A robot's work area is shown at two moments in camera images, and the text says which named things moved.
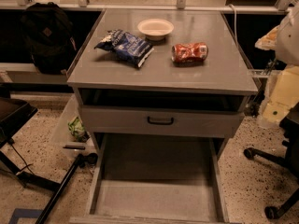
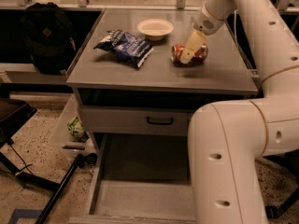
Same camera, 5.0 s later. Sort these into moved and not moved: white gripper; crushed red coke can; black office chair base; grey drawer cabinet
Moved: white gripper
Not moved: crushed red coke can; black office chair base; grey drawer cabinet
